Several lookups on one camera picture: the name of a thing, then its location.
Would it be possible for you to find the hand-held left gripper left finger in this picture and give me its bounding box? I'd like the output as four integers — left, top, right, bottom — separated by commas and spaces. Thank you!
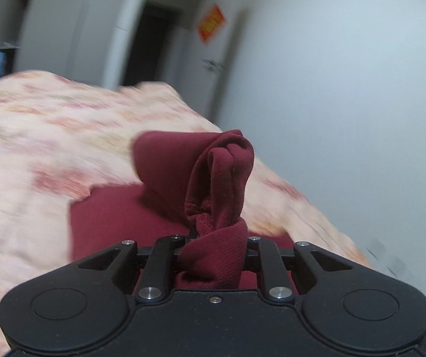
75, 235, 188, 303

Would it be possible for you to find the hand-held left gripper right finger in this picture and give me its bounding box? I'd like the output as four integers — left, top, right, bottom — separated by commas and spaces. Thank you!
246, 236, 355, 303

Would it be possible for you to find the dark red long-sleeved sweater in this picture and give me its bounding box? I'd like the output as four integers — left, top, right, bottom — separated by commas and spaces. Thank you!
68, 129, 296, 291

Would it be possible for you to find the floral peach quilt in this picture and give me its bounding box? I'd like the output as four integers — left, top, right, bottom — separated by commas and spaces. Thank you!
0, 70, 374, 357

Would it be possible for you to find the white room door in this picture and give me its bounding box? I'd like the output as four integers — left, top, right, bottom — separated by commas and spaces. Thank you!
168, 5, 249, 124

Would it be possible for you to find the red square door decoration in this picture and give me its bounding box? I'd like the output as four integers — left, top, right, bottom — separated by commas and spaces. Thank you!
197, 4, 225, 44

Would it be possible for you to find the grey built-in wardrobe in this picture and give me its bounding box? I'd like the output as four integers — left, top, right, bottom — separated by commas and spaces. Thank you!
0, 0, 126, 87

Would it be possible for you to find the black door handle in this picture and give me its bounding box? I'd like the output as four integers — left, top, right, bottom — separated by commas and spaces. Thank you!
202, 59, 227, 72

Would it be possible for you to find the white door frame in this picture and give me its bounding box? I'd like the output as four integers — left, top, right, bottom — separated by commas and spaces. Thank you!
103, 0, 221, 90

